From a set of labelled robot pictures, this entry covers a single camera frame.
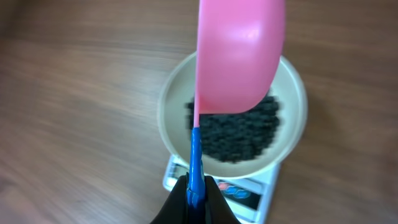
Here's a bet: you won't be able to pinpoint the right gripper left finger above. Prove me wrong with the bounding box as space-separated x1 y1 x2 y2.
150 175 188 224

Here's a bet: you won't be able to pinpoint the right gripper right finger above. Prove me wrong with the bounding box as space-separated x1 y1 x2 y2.
205 175 241 224

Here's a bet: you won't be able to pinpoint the white bowl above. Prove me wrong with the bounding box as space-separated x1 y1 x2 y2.
157 53 308 179

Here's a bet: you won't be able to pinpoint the pink scoop blue handle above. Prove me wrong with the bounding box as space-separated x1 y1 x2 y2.
187 0 285 223

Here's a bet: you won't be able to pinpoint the white digital kitchen scale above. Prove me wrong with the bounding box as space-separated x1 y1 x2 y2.
162 154 282 224

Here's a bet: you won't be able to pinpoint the black beans in bowl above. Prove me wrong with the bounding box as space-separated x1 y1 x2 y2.
200 94 281 163

